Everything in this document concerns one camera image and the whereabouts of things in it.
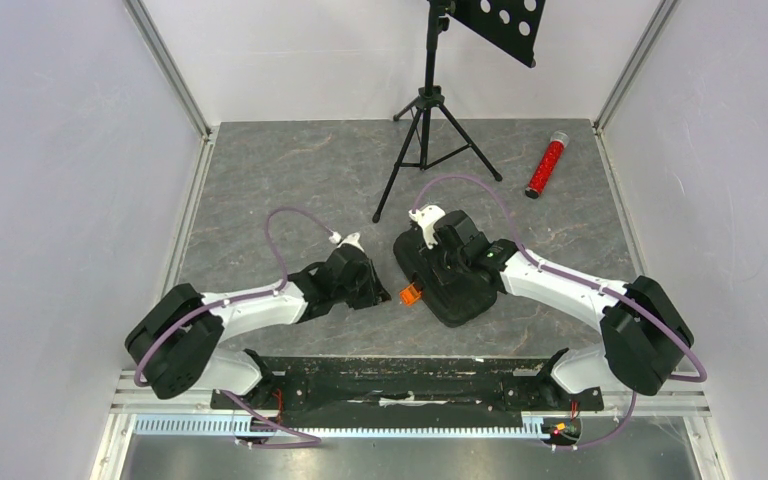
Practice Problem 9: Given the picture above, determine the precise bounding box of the black plastic tool case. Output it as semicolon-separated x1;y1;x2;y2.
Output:
393;228;497;328

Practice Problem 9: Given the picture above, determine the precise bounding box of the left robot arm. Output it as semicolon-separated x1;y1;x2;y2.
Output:
124;243;391;408

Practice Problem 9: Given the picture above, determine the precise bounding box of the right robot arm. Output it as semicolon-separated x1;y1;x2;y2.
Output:
410;205;699;408

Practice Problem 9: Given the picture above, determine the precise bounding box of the red glitter tube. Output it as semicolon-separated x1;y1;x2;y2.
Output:
524;131;569;199

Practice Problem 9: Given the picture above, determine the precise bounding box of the black music stand tripod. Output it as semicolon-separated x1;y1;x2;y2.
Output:
371;0;546;223

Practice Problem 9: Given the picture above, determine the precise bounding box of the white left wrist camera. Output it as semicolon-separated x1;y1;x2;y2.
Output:
337;232;364;252

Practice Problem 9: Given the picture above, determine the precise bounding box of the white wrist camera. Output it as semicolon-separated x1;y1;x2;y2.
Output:
408;204;446;250
337;232;364;252

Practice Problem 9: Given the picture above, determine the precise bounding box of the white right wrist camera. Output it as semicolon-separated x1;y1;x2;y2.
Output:
408;204;446;250

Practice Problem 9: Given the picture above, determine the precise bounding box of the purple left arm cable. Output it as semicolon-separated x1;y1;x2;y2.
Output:
133;206;346;450

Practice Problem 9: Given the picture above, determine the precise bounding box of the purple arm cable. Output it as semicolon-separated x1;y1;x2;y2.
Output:
409;174;709;453
133;206;346;450

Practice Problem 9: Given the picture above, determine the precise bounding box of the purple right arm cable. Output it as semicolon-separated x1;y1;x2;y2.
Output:
409;174;709;453

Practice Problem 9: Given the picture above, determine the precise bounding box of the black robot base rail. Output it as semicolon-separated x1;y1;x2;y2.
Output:
241;356;604;428

